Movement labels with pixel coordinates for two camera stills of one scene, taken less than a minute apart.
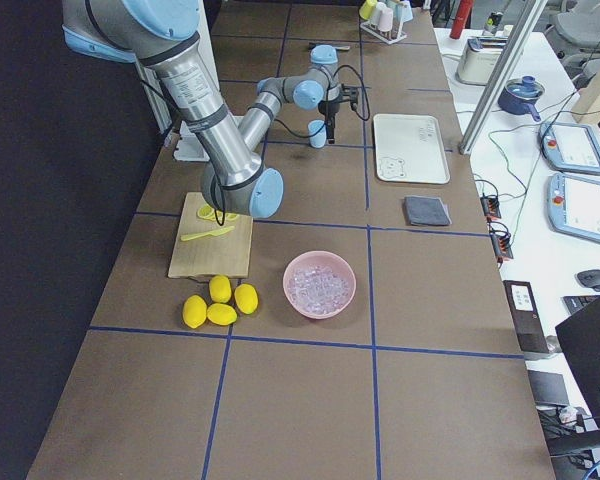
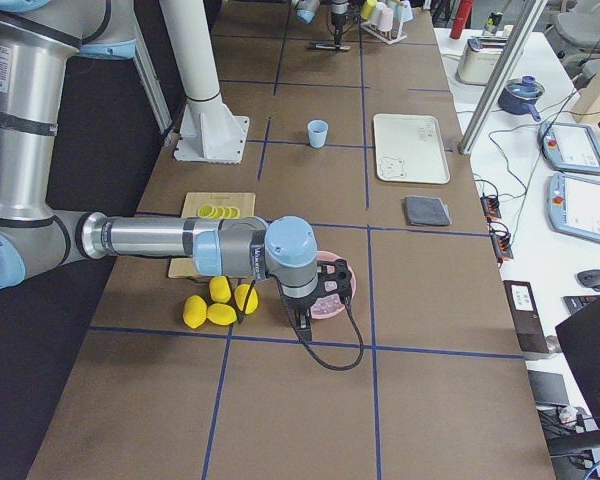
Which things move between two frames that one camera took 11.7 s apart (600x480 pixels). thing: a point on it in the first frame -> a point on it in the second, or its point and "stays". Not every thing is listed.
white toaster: (479, 62) stays
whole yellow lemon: (194, 311) stays
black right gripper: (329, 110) -> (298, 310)
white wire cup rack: (388, 37) stays
